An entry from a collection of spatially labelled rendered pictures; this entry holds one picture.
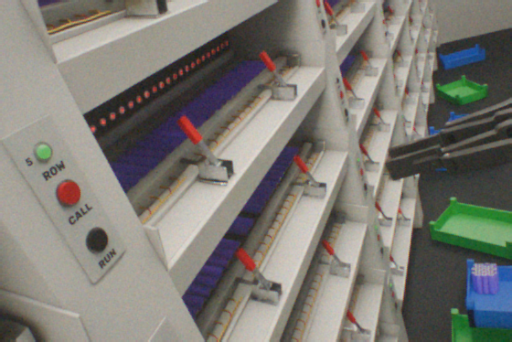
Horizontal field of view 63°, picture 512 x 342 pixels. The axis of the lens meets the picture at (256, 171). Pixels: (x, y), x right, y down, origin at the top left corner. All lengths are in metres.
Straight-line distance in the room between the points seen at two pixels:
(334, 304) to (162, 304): 0.52
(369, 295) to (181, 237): 0.78
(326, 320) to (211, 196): 0.43
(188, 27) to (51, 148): 0.23
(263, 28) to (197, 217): 0.54
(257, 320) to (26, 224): 0.37
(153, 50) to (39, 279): 0.23
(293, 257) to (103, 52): 0.44
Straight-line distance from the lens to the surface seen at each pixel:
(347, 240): 1.01
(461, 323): 1.53
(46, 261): 0.32
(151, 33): 0.44
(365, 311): 1.12
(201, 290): 0.62
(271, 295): 0.61
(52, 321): 0.35
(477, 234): 1.87
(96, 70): 0.38
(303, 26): 0.89
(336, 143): 0.95
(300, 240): 0.71
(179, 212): 0.47
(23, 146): 0.32
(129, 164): 0.56
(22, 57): 0.33
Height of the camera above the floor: 1.16
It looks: 24 degrees down
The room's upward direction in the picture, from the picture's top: 21 degrees counter-clockwise
